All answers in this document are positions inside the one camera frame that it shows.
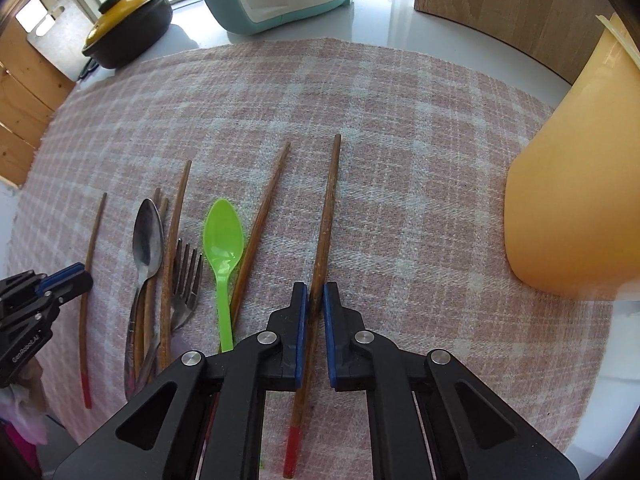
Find wooden slat crate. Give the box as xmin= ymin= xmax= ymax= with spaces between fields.
xmin=0 ymin=18 xmax=75 ymax=188

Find black pot yellow lid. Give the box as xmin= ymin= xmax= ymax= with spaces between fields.
xmin=81 ymin=0 xmax=172 ymax=70

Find white cutting board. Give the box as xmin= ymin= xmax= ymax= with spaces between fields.
xmin=27 ymin=0 xmax=93 ymax=81

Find metal fork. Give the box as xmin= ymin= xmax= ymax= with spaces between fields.
xmin=134 ymin=238 xmax=203 ymax=394

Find thin red-tipped wooden chopstick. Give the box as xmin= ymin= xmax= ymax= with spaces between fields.
xmin=78 ymin=192 xmax=107 ymax=410

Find wooden board panel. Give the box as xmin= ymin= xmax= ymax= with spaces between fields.
xmin=414 ymin=0 xmax=614 ymax=84

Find wooden chopstick beside spoon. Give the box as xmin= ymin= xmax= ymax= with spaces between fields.
xmin=230 ymin=141 xmax=291 ymax=330

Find green plastic spoon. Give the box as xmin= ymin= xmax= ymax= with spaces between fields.
xmin=203 ymin=198 xmax=244 ymax=352

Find long wooden chopstick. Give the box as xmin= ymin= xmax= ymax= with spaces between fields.
xmin=157 ymin=160 xmax=192 ymax=372

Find yellow plastic cup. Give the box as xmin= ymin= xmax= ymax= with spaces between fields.
xmin=504 ymin=15 xmax=639 ymax=300

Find black scissors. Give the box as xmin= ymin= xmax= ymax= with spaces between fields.
xmin=77 ymin=58 xmax=100 ymax=82

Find pink plaid cloth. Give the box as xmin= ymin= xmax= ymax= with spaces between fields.
xmin=8 ymin=39 xmax=612 ymax=448

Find metal spoon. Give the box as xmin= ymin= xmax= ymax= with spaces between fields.
xmin=124 ymin=198 xmax=164 ymax=400

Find gloved left hand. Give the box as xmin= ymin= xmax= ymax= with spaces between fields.
xmin=1 ymin=359 xmax=48 ymax=445

